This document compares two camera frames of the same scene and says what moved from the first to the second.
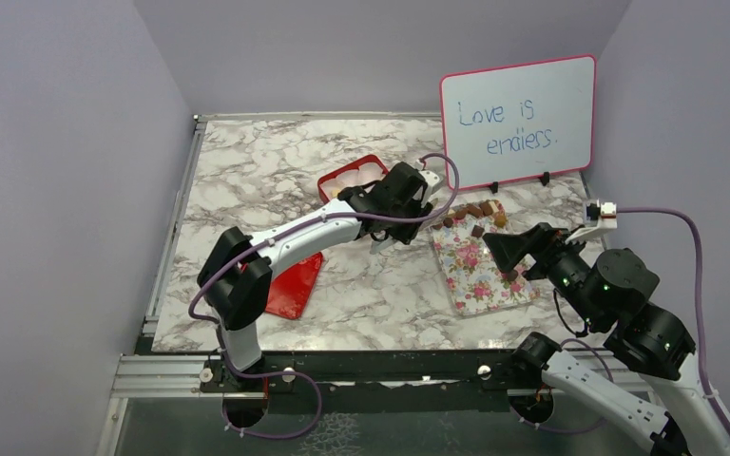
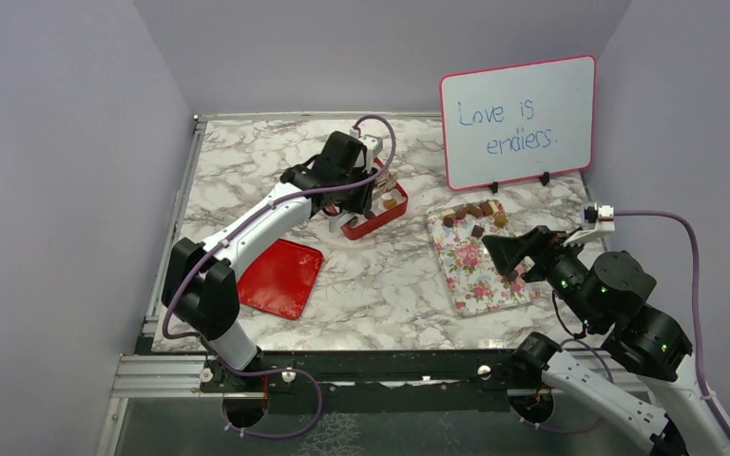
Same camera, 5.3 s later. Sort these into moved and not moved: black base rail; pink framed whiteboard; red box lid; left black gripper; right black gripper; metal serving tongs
Moved: metal serving tongs; left black gripper
Not moved: right black gripper; black base rail; pink framed whiteboard; red box lid
